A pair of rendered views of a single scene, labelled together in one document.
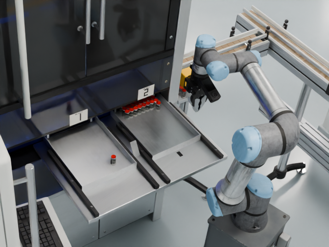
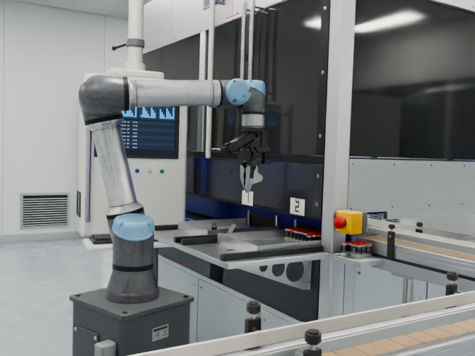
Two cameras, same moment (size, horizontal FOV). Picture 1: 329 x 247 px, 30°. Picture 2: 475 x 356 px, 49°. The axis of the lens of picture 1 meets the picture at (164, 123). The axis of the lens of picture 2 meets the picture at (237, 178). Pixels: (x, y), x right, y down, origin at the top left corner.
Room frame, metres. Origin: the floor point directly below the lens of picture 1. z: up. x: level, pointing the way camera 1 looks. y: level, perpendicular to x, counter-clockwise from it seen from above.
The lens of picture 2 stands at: (2.15, -1.82, 1.22)
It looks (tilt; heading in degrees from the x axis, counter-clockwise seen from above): 3 degrees down; 98
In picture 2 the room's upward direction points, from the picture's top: 2 degrees clockwise
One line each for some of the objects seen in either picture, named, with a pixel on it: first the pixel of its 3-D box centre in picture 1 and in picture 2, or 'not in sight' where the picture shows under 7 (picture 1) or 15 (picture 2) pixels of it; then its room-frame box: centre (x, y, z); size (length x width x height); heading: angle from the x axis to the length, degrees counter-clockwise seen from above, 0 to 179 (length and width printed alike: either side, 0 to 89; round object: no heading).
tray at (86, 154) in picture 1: (89, 151); (228, 227); (1.81, 0.30, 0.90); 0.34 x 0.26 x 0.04; 40
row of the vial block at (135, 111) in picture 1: (141, 109); (300, 236); (2.11, 0.11, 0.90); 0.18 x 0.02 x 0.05; 130
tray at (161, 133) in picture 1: (154, 124); (276, 241); (2.03, 0.04, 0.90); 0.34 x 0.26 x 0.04; 40
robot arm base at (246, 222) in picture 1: (251, 210); (132, 279); (1.65, -0.40, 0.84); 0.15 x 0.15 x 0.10
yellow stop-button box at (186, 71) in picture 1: (186, 76); (350, 222); (2.28, -0.07, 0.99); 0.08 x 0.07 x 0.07; 40
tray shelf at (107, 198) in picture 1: (131, 151); (235, 241); (1.87, 0.13, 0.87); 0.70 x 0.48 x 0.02; 130
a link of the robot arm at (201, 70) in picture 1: (201, 65); (252, 121); (1.95, -0.12, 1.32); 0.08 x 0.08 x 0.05
